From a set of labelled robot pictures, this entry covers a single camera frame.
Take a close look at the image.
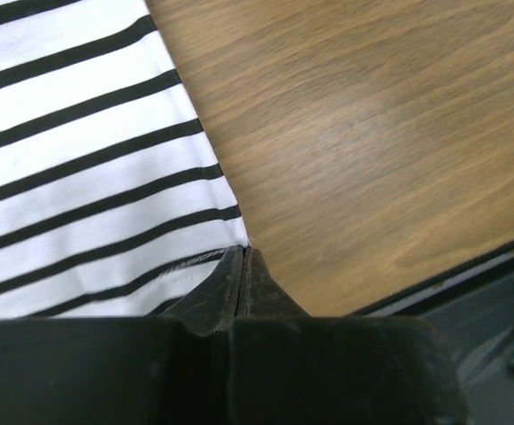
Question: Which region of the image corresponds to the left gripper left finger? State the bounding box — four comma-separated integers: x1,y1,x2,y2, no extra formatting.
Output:
0,246,244,424

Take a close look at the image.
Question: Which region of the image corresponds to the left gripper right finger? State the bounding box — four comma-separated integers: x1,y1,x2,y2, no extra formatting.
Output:
227,251,469,424

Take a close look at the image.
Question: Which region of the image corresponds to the black white striped tank top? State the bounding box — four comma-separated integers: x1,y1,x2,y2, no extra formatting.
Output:
0,1,249,319

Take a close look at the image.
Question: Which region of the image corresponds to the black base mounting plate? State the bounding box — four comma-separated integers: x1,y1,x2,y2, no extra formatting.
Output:
358,241,514,396

